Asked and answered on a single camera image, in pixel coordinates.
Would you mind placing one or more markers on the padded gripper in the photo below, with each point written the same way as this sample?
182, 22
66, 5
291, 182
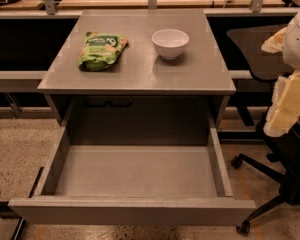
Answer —
298, 44

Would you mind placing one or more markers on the grey top drawer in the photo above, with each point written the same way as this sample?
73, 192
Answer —
143, 161

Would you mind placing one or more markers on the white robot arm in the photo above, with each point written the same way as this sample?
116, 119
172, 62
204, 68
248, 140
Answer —
291, 45

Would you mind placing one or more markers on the grey drawer cabinet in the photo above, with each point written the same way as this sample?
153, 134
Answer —
200, 70

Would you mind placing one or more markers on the white bowl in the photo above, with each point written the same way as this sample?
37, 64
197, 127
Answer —
170, 43

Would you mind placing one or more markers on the black office chair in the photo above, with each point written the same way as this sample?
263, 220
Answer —
289, 190

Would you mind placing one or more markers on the green snack bag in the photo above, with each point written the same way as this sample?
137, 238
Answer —
100, 51

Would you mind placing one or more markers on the black metal floor stand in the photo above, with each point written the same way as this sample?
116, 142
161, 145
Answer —
6, 214

